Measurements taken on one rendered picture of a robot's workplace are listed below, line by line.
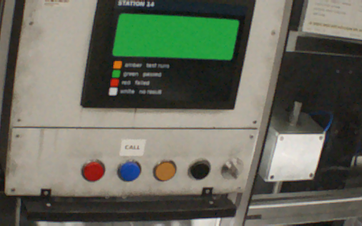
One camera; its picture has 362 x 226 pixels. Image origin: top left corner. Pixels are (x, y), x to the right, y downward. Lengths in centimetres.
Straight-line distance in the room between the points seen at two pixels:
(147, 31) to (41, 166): 27
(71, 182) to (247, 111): 31
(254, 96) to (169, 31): 21
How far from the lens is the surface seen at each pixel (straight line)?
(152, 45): 129
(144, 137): 138
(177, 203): 144
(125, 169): 138
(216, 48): 133
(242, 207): 154
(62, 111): 132
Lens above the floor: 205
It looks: 23 degrees down
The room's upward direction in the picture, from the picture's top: 11 degrees clockwise
